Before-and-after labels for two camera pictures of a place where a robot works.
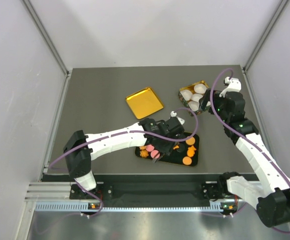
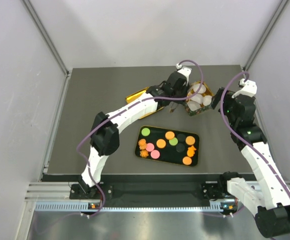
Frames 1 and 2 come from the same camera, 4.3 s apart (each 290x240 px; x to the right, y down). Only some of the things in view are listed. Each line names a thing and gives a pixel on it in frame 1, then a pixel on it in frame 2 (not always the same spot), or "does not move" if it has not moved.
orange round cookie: x=186 y=160 does not move
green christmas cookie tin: x=190 y=95 does not move
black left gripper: x=177 y=135 to x=185 y=89
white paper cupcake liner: x=194 y=105 does not move
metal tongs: x=155 y=159 to x=173 y=106
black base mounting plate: x=212 y=191 does not move
